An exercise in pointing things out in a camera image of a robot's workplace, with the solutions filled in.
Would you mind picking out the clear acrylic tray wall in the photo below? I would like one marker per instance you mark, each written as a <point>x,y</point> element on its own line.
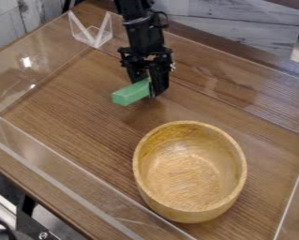
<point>67,139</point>

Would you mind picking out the green rectangular block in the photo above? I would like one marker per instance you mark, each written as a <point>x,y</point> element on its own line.
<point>132,93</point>

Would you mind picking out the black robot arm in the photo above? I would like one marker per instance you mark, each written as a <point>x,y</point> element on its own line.
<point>133,9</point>

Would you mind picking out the black table leg frame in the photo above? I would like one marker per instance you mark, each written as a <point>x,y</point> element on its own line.
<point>26,224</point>

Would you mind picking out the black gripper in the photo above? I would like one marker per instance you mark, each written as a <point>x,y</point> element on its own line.
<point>148,56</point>

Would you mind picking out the clear acrylic corner bracket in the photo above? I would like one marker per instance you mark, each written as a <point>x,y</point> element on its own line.
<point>94,36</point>

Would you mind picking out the brown wooden bowl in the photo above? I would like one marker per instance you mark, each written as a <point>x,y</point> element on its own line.
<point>190,170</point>

